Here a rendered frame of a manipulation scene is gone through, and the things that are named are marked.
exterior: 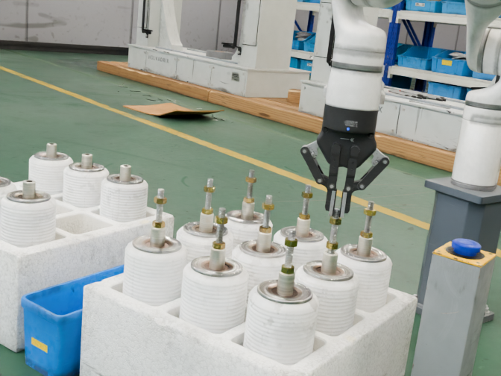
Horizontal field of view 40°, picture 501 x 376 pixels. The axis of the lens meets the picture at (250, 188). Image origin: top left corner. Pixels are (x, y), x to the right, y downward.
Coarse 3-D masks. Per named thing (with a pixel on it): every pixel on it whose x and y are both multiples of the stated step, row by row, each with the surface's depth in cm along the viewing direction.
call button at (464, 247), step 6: (456, 240) 97; (462, 240) 97; (468, 240) 97; (456, 246) 95; (462, 246) 95; (468, 246) 95; (474, 246) 95; (480, 246) 96; (456, 252) 96; (462, 252) 95; (468, 252) 95; (474, 252) 95
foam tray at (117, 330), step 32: (96, 288) 104; (96, 320) 104; (128, 320) 100; (160, 320) 97; (384, 320) 104; (96, 352) 105; (128, 352) 101; (160, 352) 97; (192, 352) 93; (224, 352) 90; (320, 352) 92; (352, 352) 96; (384, 352) 107
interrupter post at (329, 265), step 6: (324, 252) 101; (336, 252) 101; (324, 258) 101; (330, 258) 100; (336, 258) 100; (324, 264) 101; (330, 264) 100; (336, 264) 101; (324, 270) 101; (330, 270) 101
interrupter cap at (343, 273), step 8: (304, 264) 102; (312, 264) 103; (320, 264) 104; (312, 272) 100; (320, 272) 101; (336, 272) 102; (344, 272) 101; (352, 272) 101; (328, 280) 98; (336, 280) 98; (344, 280) 99
